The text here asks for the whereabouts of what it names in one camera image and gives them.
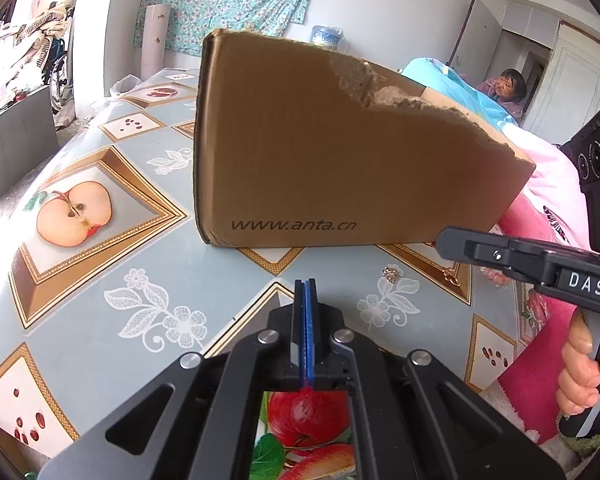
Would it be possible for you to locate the torn brown cardboard box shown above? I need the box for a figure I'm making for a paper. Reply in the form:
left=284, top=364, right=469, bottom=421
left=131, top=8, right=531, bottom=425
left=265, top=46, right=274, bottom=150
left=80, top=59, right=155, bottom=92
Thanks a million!
left=192, top=28, right=537, bottom=249

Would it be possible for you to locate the pile of beige clothes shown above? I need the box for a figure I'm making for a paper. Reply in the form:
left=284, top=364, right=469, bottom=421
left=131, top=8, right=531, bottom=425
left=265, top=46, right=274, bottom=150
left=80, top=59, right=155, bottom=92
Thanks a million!
left=10, top=0, right=78, bottom=56

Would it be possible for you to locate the person's right hand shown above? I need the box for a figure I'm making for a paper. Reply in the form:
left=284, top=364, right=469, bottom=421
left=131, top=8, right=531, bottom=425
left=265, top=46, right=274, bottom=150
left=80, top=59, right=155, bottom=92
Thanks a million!
left=555, top=305, right=600, bottom=418

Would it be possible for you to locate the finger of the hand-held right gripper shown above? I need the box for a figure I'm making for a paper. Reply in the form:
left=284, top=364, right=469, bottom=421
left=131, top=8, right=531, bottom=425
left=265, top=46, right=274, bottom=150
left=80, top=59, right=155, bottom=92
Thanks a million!
left=435, top=226, right=548, bottom=288

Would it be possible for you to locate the teal blanket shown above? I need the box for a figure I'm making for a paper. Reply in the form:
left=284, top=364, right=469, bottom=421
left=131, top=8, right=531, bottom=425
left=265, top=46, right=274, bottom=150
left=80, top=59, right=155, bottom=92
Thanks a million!
left=402, top=57, right=523, bottom=128

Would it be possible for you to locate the blue water jug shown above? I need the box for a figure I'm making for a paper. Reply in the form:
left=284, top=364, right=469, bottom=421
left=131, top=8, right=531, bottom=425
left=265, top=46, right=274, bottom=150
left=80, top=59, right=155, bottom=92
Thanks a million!
left=310, top=24, right=348, bottom=53

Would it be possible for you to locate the white door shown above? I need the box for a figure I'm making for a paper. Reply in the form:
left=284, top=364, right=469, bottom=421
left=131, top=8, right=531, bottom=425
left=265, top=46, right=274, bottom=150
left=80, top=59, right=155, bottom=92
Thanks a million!
left=525, top=22, right=600, bottom=148

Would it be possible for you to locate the wheelchair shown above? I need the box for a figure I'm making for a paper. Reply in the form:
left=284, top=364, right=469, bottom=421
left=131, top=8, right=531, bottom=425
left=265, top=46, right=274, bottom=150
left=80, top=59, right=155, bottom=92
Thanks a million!
left=47, top=35, right=76, bottom=113

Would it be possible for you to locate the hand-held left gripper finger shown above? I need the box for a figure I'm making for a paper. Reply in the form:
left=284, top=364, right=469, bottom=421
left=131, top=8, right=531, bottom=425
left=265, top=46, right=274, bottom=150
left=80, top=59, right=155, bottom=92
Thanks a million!
left=306, top=279, right=567, bottom=480
left=40, top=279, right=309, bottom=480

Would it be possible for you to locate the light pink quilt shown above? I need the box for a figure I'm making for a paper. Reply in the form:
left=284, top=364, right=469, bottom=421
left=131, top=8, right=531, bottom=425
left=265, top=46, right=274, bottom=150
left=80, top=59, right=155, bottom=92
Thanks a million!
left=500, top=125, right=596, bottom=251

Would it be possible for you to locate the dark grey cabinet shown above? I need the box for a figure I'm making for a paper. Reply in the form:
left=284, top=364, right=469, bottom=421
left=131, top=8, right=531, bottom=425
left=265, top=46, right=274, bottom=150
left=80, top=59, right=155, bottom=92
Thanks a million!
left=0, top=85, right=60, bottom=205

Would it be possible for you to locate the white rolled sheet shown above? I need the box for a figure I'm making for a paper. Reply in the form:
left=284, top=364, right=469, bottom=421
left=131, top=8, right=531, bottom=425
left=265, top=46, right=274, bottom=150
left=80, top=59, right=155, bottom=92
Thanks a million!
left=139, top=3, right=171, bottom=81

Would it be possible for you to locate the grey door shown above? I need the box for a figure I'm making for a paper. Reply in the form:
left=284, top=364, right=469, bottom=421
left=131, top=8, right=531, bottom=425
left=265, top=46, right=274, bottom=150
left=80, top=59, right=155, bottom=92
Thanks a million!
left=450, top=0, right=505, bottom=81

